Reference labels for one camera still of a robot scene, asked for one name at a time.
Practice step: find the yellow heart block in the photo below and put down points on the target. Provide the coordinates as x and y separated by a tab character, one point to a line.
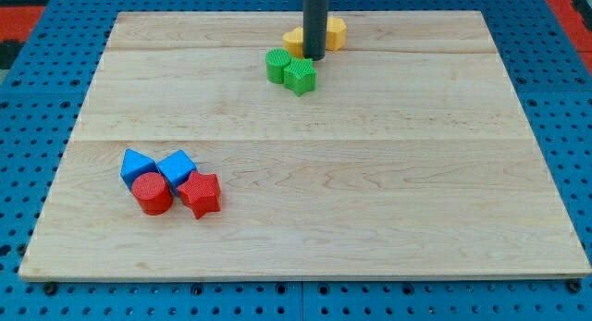
293	42

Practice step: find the yellow hexagon block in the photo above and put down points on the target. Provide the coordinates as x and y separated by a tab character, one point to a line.
336	33

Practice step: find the green star block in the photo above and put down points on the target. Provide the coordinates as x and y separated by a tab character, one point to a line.
300	76

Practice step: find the green cylinder block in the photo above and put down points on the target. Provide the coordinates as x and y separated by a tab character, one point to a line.
276	60

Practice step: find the red star block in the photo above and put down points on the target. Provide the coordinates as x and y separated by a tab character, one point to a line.
200	192

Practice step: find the wooden board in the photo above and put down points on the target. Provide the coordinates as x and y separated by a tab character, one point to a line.
412	160

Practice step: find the blue cube block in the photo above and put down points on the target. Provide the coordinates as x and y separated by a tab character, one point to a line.
176	169

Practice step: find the red cylinder block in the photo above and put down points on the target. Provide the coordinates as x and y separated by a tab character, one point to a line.
151	192

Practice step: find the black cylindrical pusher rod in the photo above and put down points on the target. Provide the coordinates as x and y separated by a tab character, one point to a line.
314	21

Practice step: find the blue triangle block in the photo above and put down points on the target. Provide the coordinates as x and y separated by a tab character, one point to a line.
135	164

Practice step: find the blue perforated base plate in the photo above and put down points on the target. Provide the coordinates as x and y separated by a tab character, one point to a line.
44	91

